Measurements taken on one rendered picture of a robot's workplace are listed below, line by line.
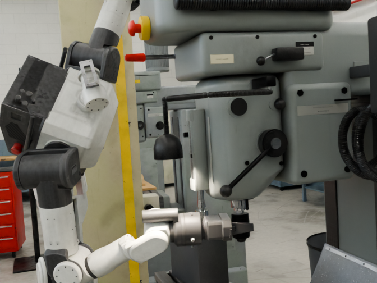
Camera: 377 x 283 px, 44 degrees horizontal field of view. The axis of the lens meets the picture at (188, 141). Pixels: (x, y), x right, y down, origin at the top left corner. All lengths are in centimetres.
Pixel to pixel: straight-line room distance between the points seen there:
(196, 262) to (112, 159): 140
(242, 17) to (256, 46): 8
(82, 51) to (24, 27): 880
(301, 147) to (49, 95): 71
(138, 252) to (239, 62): 55
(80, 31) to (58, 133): 165
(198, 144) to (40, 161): 41
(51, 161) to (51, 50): 903
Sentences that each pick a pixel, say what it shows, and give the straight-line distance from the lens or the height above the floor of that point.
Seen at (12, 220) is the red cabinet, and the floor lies 44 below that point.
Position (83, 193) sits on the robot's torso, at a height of 128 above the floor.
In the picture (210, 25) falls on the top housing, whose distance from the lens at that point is 113.
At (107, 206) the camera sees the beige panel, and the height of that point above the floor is 99.
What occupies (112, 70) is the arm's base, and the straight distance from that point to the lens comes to 154.
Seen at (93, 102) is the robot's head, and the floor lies 159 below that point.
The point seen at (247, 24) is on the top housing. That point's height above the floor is 174.
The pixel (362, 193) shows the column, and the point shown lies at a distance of 145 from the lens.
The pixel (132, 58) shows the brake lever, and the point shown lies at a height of 170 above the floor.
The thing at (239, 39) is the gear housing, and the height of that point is 171.
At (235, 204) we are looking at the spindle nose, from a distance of 127.
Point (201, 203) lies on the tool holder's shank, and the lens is 167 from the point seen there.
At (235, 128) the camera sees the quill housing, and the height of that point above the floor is 150.
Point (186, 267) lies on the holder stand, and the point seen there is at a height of 99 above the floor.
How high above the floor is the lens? 155
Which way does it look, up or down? 4 degrees down
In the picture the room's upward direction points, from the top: 4 degrees counter-clockwise
